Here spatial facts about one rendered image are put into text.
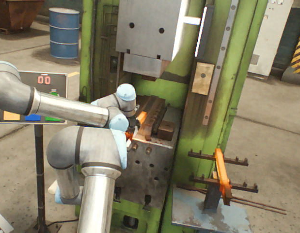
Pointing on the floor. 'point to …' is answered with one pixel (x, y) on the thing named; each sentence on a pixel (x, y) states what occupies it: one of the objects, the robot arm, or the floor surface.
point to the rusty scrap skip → (15, 14)
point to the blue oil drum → (64, 33)
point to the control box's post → (40, 173)
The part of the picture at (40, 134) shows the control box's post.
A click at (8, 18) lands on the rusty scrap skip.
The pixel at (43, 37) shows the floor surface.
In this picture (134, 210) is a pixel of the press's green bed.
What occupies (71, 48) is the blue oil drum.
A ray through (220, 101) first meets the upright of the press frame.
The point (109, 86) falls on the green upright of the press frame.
